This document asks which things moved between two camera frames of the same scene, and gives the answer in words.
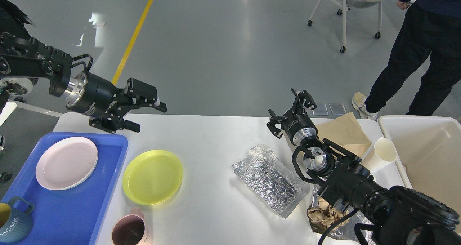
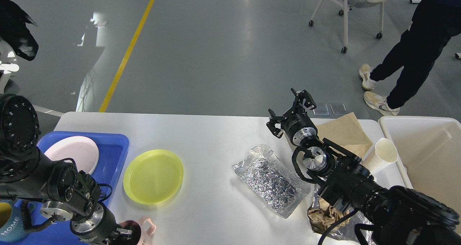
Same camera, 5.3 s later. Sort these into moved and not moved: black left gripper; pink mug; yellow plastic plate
Moved: pink mug; black left gripper
Not moved: yellow plastic plate
